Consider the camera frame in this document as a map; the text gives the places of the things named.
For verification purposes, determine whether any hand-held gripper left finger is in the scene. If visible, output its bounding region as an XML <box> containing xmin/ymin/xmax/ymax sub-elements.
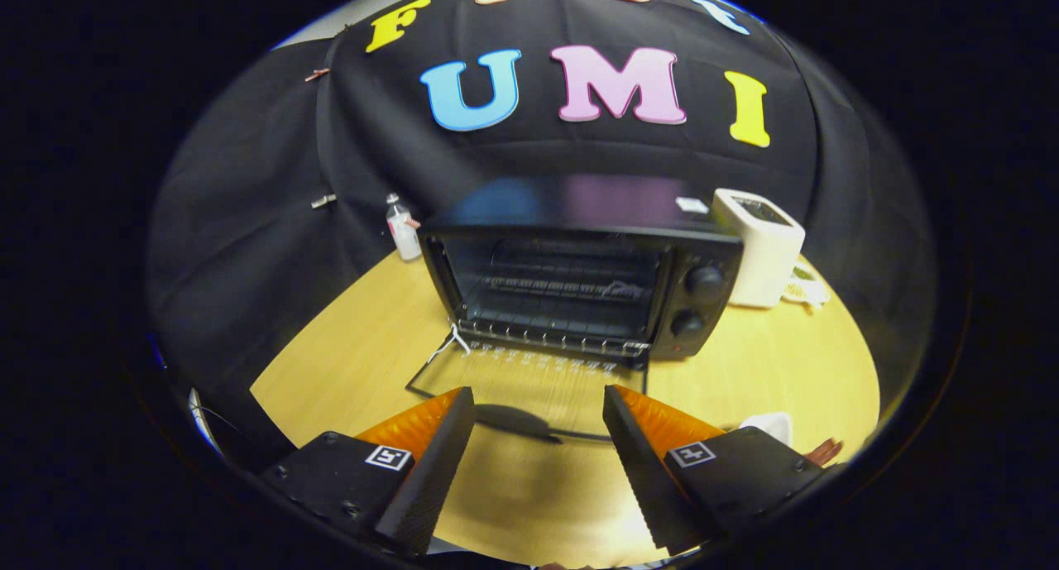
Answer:
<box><xmin>258</xmin><ymin>386</ymin><xmax>477</xmax><ymax>558</ymax></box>

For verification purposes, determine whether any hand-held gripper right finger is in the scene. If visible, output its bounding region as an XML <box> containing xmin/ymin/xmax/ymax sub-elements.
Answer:
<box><xmin>602</xmin><ymin>385</ymin><xmax>845</xmax><ymax>556</ymax></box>

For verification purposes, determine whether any black toaster oven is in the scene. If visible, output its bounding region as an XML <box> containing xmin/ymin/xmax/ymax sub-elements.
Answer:
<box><xmin>404</xmin><ymin>175</ymin><xmax>745</xmax><ymax>444</ymax></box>

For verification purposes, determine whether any white bread toaster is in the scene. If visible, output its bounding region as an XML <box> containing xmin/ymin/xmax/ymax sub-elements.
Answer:
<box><xmin>712</xmin><ymin>188</ymin><xmax>806</xmax><ymax>309</ymax></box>

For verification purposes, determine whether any white ribbed tray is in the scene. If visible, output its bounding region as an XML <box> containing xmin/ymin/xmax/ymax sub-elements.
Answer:
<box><xmin>739</xmin><ymin>411</ymin><xmax>793</xmax><ymax>447</ymax></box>

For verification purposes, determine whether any small clear plastic bottle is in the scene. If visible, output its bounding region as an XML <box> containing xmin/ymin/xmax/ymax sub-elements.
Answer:
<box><xmin>385</xmin><ymin>193</ymin><xmax>423</xmax><ymax>262</ymax></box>

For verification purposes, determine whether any small white snack dish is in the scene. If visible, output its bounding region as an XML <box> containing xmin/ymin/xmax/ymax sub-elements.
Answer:
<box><xmin>782</xmin><ymin>264</ymin><xmax>831</xmax><ymax>308</ymax></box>

